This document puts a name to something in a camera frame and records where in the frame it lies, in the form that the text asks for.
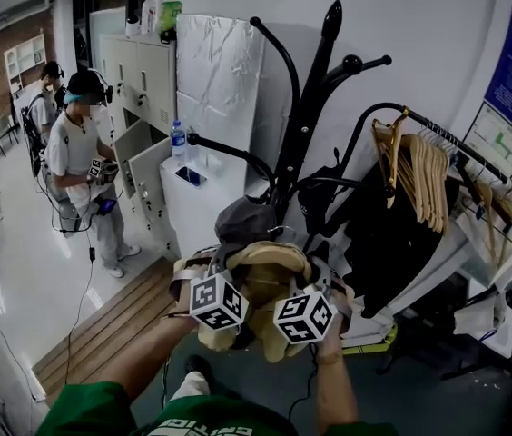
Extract white paper bag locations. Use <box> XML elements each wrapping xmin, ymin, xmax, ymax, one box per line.
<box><xmin>452</xmin><ymin>287</ymin><xmax>512</xmax><ymax>359</ymax></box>

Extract white marbled panel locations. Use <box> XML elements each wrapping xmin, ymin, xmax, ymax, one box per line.
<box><xmin>175</xmin><ymin>13</ymin><xmax>267</xmax><ymax>195</ymax></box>

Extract grey metal lockers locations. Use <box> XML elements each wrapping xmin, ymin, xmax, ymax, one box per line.
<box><xmin>98</xmin><ymin>33</ymin><xmax>179</xmax><ymax>254</ymax></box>

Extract black metal coat rack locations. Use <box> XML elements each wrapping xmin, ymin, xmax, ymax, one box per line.
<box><xmin>186</xmin><ymin>0</ymin><xmax>393</xmax><ymax>350</ymax></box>

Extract person's black shoe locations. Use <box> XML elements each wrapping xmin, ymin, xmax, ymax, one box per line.
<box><xmin>183</xmin><ymin>354</ymin><xmax>214</xmax><ymax>383</ymax></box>

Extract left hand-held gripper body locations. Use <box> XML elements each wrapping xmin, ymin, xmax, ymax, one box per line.
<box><xmin>170</xmin><ymin>261</ymin><xmax>251</xmax><ymax>334</ymax></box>

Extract wooden slat platform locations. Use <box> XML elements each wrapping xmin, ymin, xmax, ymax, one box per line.
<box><xmin>32</xmin><ymin>255</ymin><xmax>181</xmax><ymax>407</ymax></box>

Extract person's right forearm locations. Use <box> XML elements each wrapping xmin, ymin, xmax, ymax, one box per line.
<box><xmin>314</xmin><ymin>333</ymin><xmax>360</xmax><ymax>427</ymax></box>

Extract person's green t-shirt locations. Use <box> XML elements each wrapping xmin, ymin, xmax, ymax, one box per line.
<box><xmin>35</xmin><ymin>381</ymin><xmax>398</xmax><ymax>436</ymax></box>

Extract white floor plan poster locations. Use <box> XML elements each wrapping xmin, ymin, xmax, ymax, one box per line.
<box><xmin>462</xmin><ymin>101</ymin><xmax>512</xmax><ymax>179</ymax></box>

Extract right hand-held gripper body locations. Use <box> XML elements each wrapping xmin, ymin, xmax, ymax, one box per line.
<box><xmin>272</xmin><ymin>273</ymin><xmax>339</xmax><ymax>346</ymax></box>

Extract blue label water bottle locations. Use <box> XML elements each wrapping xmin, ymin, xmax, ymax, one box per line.
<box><xmin>170</xmin><ymin>119</ymin><xmax>188</xmax><ymax>159</ymax></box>

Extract black garment rack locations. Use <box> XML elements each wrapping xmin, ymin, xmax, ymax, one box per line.
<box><xmin>340</xmin><ymin>102</ymin><xmax>512</xmax><ymax>263</ymax></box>

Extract person's right hand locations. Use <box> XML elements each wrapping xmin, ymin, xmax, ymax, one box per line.
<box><xmin>332</xmin><ymin>287</ymin><xmax>356</xmax><ymax>338</ymax></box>

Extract white wall shelf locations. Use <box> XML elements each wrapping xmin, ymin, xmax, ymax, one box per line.
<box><xmin>3</xmin><ymin>33</ymin><xmax>48</xmax><ymax>95</ymax></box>

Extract dark smartphone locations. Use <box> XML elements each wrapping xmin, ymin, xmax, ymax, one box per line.
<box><xmin>174</xmin><ymin>165</ymin><xmax>209</xmax><ymax>188</ymax></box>

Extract row of wooden hangers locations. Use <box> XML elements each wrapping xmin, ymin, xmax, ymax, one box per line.
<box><xmin>391</xmin><ymin>132</ymin><xmax>453</xmax><ymax>236</ymax></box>

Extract white table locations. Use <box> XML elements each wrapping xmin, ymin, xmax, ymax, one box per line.
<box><xmin>341</xmin><ymin>183</ymin><xmax>512</xmax><ymax>361</ymax></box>

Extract white cabinet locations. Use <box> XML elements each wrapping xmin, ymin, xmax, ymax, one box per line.
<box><xmin>159</xmin><ymin>152</ymin><xmax>271</xmax><ymax>262</ymax></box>

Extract beige shirt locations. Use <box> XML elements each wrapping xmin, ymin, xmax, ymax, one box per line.
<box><xmin>176</xmin><ymin>241</ymin><xmax>357</xmax><ymax>365</ymax></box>

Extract black hanging garment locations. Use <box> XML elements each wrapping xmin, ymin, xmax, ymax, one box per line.
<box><xmin>341</xmin><ymin>159</ymin><xmax>462</xmax><ymax>320</ymax></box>

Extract black floor cable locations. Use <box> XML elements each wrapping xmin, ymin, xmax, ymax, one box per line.
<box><xmin>31</xmin><ymin>242</ymin><xmax>99</xmax><ymax>401</ymax></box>

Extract grey chair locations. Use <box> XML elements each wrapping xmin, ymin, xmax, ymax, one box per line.
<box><xmin>0</xmin><ymin>114</ymin><xmax>22</xmax><ymax>159</ymax></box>

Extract white plastic bottle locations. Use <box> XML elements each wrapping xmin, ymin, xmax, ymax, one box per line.
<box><xmin>140</xmin><ymin>0</ymin><xmax>158</xmax><ymax>36</ymax></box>

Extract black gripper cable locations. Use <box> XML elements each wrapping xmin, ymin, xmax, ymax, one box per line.
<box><xmin>286</xmin><ymin>342</ymin><xmax>326</xmax><ymax>422</ymax></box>
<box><xmin>159</xmin><ymin>355</ymin><xmax>172</xmax><ymax>409</ymax></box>

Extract person's white trousers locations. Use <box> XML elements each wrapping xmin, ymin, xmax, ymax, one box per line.
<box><xmin>167</xmin><ymin>370</ymin><xmax>212</xmax><ymax>401</ymax></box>

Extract grey cap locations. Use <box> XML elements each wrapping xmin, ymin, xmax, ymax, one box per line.
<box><xmin>214</xmin><ymin>194</ymin><xmax>281</xmax><ymax>247</ymax></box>

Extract person's left forearm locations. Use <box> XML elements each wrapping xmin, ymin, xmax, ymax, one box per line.
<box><xmin>101</xmin><ymin>313</ymin><xmax>201</xmax><ymax>401</ymax></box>

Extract green plastic bottle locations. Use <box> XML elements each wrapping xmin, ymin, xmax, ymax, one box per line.
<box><xmin>160</xmin><ymin>0</ymin><xmax>184</xmax><ymax>36</ymax></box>

